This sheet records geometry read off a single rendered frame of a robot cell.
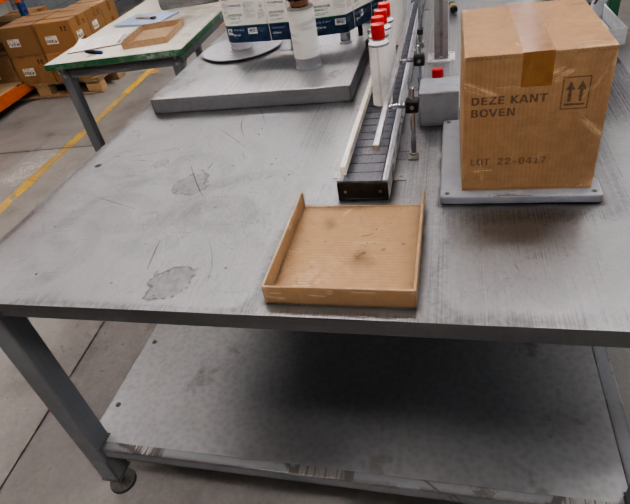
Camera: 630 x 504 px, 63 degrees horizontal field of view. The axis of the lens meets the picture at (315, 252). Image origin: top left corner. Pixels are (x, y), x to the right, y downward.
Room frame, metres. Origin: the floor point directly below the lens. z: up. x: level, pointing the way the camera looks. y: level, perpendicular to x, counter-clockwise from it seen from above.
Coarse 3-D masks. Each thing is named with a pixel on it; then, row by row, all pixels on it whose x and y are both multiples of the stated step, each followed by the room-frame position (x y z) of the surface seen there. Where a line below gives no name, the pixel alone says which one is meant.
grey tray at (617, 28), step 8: (600, 8) 1.78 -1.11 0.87; (608, 8) 1.72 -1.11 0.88; (600, 16) 1.78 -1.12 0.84; (608, 16) 1.71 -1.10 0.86; (616, 16) 1.63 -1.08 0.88; (608, 24) 1.69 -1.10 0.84; (616, 24) 1.61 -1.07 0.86; (624, 24) 1.55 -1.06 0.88; (616, 32) 1.53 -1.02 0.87; (624, 32) 1.52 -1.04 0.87; (624, 40) 1.52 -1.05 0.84
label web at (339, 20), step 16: (320, 0) 1.91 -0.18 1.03; (336, 0) 1.90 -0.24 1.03; (352, 0) 1.93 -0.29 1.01; (368, 0) 1.99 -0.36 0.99; (384, 0) 2.06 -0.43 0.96; (320, 16) 1.91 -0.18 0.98; (336, 16) 1.90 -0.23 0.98; (352, 16) 1.92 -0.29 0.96; (368, 16) 1.99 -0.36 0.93; (288, 32) 1.94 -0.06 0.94; (320, 32) 1.91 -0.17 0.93; (336, 32) 1.90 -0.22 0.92
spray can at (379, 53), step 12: (372, 24) 1.31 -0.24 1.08; (372, 36) 1.30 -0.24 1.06; (384, 36) 1.30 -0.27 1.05; (372, 48) 1.29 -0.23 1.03; (384, 48) 1.28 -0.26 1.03; (372, 60) 1.29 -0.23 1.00; (384, 60) 1.28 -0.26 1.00; (372, 72) 1.30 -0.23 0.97; (384, 72) 1.28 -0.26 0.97; (372, 84) 1.30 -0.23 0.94; (384, 84) 1.28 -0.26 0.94; (384, 96) 1.28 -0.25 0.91
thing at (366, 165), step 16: (416, 0) 2.30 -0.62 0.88; (400, 64) 1.58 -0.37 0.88; (400, 80) 1.45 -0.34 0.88; (368, 112) 1.27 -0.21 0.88; (368, 128) 1.18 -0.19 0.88; (384, 128) 1.16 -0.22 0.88; (368, 144) 1.09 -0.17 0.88; (384, 144) 1.08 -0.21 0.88; (352, 160) 1.03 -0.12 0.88; (368, 160) 1.02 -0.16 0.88; (384, 160) 1.00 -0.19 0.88; (352, 176) 0.96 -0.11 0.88; (368, 176) 0.95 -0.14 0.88
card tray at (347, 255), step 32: (288, 224) 0.84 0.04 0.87; (320, 224) 0.88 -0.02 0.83; (352, 224) 0.85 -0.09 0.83; (384, 224) 0.83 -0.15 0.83; (416, 224) 0.81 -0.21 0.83; (288, 256) 0.79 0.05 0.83; (320, 256) 0.77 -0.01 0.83; (352, 256) 0.75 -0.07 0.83; (384, 256) 0.73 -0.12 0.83; (416, 256) 0.67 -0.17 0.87; (288, 288) 0.66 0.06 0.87; (320, 288) 0.64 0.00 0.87; (352, 288) 0.62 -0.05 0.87; (384, 288) 0.61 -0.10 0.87; (416, 288) 0.61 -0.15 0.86
